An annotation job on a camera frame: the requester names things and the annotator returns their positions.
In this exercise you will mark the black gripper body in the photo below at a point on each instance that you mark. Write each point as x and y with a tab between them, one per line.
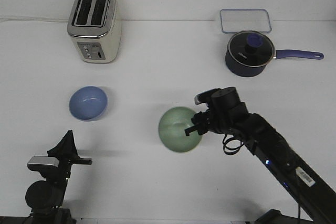
225	110
66	164

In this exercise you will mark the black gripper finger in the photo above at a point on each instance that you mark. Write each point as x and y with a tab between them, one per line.
61	147
200	129
73	148
200	118

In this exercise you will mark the green bowl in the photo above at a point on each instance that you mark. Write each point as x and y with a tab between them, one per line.
172	127

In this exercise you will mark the blue bowl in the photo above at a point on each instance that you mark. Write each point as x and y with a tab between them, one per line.
88	103

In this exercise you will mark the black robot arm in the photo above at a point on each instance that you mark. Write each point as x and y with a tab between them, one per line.
45	197
306	187

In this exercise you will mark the dark blue saucepan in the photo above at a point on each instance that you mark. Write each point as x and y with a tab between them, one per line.
245	71

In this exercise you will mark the glass pot lid blue knob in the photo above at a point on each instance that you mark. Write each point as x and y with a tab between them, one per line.
251	48

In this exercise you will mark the clear container lid blue rim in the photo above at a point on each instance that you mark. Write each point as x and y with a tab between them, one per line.
236	20

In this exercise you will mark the silver two-slot toaster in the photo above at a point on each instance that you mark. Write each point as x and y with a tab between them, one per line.
95	27

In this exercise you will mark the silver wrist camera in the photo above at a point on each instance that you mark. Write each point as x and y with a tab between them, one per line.
204	97
37	163

